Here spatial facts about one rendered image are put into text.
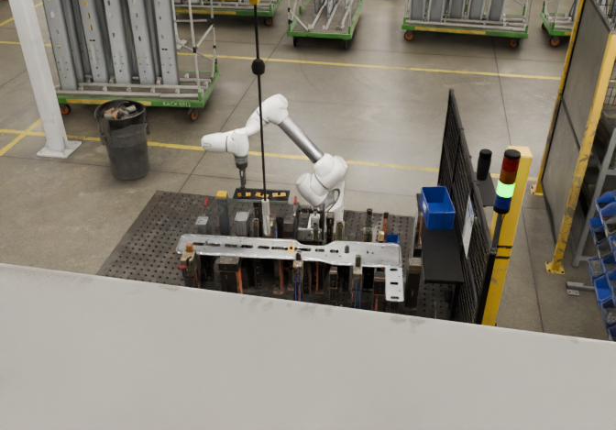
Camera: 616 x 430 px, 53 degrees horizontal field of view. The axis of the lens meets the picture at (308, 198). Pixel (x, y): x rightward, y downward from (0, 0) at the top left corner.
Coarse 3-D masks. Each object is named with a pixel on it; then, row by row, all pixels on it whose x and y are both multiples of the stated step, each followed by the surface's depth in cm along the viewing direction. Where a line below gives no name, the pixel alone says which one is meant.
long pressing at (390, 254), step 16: (192, 240) 384; (208, 240) 384; (224, 240) 384; (240, 240) 384; (256, 240) 384; (272, 240) 384; (288, 240) 384; (240, 256) 372; (256, 256) 372; (272, 256) 372; (288, 256) 371; (304, 256) 371; (320, 256) 371; (336, 256) 371; (352, 256) 371; (368, 256) 371; (384, 256) 371; (400, 256) 371
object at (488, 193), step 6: (468, 156) 360; (486, 180) 361; (480, 186) 355; (486, 186) 355; (492, 186) 355; (480, 192) 350; (486, 192) 350; (492, 192) 350; (486, 198) 345; (492, 198) 345; (486, 204) 339; (492, 204) 339
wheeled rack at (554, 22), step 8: (544, 0) 1004; (552, 0) 999; (544, 8) 992; (544, 16) 989; (552, 16) 996; (560, 16) 996; (608, 16) 994; (544, 24) 978; (552, 24) 961; (560, 24) 961; (568, 24) 960; (552, 32) 938; (560, 32) 937; (568, 32) 934; (552, 40) 954
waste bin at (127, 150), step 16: (96, 112) 607; (112, 112) 610; (128, 112) 614; (144, 112) 608; (112, 128) 596; (128, 128) 599; (144, 128) 615; (112, 144) 610; (128, 144) 610; (144, 144) 625; (112, 160) 625; (128, 160) 621; (144, 160) 633; (128, 176) 631
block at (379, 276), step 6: (378, 276) 358; (384, 276) 358; (378, 282) 355; (384, 282) 355; (378, 288) 358; (384, 288) 357; (378, 294) 361; (384, 294) 360; (372, 300) 370; (378, 300) 364; (372, 306) 367; (378, 306) 366
